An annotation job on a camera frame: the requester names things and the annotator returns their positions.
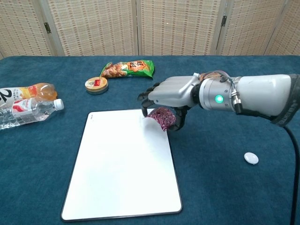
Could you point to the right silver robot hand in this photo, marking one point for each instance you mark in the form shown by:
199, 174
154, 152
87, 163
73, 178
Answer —
173, 91

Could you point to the white round magnet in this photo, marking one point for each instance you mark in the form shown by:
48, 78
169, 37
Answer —
251, 158

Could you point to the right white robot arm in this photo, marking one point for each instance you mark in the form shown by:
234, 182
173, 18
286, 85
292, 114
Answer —
257, 93

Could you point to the white rectangular board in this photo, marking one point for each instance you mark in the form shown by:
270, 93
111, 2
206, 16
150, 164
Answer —
122, 168

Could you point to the brown spout pouch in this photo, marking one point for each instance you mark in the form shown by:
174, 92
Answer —
211, 75

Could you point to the green snack bag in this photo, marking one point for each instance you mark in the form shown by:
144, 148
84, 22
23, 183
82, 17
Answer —
131, 69

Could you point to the round gold tin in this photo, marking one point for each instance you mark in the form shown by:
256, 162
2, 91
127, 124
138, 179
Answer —
96, 85

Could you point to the dark metal screen hinge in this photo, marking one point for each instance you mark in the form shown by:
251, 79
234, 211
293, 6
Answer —
224, 20
47, 27

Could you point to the woven bamboo folding screen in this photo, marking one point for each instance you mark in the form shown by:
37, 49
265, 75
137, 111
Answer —
98, 25

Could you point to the teal table cloth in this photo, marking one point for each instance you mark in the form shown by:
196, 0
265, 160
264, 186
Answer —
222, 187

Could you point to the orange drink bottle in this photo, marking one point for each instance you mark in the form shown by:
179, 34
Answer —
44, 91

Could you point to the clear water bottle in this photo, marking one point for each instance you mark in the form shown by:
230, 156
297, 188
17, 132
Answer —
32, 112

